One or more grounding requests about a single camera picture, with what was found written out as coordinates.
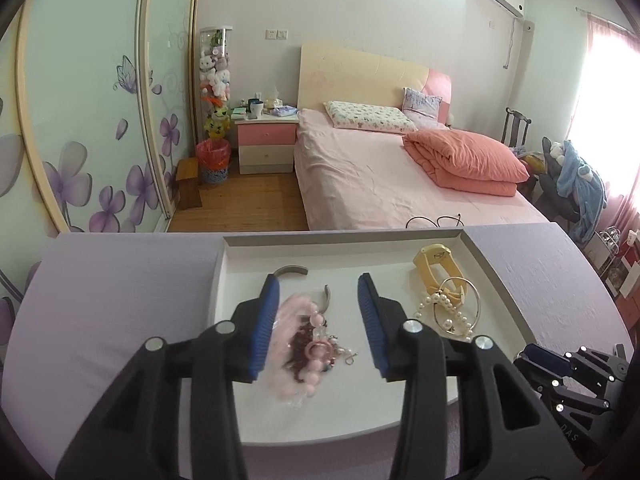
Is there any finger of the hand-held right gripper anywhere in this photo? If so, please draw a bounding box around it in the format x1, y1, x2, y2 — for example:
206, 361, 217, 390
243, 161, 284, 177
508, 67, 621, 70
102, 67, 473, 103
512, 355, 612, 413
522, 342, 630, 386

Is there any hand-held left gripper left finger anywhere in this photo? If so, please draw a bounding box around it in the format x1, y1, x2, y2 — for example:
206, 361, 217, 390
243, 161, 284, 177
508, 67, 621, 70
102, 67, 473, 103
55, 274, 281, 480

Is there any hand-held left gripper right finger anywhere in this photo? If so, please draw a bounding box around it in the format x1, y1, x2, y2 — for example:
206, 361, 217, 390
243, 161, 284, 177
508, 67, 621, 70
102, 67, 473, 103
357, 272, 568, 480

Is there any small pearl cluster charm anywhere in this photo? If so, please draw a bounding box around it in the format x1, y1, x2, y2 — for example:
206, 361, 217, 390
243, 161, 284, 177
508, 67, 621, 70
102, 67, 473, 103
330, 342, 360, 368

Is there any dark red bead necklace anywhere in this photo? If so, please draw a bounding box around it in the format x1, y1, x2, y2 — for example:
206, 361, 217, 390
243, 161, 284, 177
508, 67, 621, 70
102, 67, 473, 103
282, 327, 331, 386

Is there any pink bead bracelet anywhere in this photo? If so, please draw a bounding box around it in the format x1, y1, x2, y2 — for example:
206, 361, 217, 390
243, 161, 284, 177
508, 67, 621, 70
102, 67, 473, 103
270, 295, 341, 406

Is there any white pearl bracelet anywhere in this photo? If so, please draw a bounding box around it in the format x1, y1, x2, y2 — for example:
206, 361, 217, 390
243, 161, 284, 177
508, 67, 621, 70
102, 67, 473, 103
412, 290, 476, 343

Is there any thin silver hoop bangle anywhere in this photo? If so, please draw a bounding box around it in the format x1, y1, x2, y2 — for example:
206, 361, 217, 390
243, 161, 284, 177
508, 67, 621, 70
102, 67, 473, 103
432, 276, 482, 336

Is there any grey cardboard tray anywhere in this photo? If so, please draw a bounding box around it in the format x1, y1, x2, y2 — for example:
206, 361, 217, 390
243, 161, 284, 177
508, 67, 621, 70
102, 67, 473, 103
207, 228, 551, 448

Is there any yellow wristwatch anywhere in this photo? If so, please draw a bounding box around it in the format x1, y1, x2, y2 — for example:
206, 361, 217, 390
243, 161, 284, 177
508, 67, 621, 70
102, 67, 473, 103
412, 243, 473, 308

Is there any pink bed mattress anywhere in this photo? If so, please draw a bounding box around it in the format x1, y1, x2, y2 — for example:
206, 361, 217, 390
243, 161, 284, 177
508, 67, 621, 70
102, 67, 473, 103
292, 107, 551, 231

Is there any small wooden stool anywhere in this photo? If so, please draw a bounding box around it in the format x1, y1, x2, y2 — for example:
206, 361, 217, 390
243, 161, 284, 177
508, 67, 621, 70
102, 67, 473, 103
175, 157, 203, 210

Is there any blue bin with red bag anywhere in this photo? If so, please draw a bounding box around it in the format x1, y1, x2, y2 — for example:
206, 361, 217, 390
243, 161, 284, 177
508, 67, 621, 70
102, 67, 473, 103
195, 139, 232, 185

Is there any pink and white nightstand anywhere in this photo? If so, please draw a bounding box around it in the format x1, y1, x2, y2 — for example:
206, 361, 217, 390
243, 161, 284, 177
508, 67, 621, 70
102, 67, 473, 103
235, 110, 301, 175

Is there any blue plush robe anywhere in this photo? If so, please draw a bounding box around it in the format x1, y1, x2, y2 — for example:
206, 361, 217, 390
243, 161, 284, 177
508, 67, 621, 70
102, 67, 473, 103
557, 140, 608, 243

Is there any folded orange duvet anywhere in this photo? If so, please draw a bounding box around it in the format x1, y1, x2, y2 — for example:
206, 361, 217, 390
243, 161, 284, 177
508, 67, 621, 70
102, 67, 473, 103
402, 129, 531, 198

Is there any floral white pillow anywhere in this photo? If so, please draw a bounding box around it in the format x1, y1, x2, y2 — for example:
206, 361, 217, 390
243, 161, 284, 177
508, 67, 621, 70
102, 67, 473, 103
324, 101, 417, 134

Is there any grey plush toy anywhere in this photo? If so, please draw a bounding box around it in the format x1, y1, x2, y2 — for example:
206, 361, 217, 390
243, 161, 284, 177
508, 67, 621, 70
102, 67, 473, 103
541, 136, 566, 161

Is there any purple patterned pillow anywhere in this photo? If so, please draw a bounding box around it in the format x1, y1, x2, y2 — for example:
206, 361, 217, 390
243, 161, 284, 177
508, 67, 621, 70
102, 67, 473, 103
402, 87, 446, 123

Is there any dark wooden chair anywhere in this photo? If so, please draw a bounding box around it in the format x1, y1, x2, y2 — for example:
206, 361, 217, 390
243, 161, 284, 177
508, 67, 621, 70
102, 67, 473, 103
501, 107, 532, 148

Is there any cream and pink headboard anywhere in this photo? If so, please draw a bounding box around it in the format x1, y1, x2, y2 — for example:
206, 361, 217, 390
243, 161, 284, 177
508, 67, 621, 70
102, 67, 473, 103
297, 42, 453, 126

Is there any clear tube of plush toys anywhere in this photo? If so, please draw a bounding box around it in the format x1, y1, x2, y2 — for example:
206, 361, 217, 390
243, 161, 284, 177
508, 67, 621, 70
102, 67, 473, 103
199, 26, 235, 143

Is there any floral sliding door wardrobe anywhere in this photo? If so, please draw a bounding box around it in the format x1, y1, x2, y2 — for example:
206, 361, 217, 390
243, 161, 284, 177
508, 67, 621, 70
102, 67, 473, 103
0, 0, 203, 311

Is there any pink curtain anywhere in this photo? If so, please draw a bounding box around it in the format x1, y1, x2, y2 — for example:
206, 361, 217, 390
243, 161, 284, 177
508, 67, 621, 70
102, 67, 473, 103
575, 7, 640, 241

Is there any silver cuff bracelet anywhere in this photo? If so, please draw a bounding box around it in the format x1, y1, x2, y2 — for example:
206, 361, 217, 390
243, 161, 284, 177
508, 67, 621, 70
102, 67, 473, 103
272, 265, 333, 318

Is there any black cable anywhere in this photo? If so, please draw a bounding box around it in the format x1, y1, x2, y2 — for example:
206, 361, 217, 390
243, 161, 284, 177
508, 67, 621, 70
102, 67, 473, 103
406, 214, 465, 230

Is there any air conditioner cable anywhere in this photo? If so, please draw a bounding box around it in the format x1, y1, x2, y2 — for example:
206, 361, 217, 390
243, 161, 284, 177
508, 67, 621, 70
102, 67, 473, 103
501, 16, 517, 70

